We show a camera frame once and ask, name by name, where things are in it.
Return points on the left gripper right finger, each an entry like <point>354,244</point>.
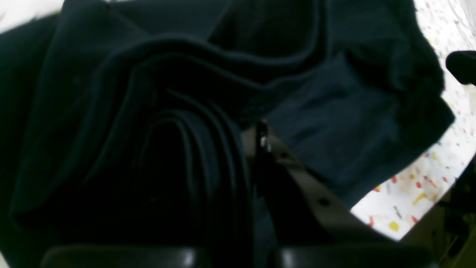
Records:
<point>313,228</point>

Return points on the black t-shirt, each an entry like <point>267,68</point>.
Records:
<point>167,111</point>

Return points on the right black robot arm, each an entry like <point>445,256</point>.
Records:
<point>462,65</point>

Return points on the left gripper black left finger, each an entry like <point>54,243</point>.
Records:
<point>125,256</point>

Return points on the terrazzo pattern tablecloth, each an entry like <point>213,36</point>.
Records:
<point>420,186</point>

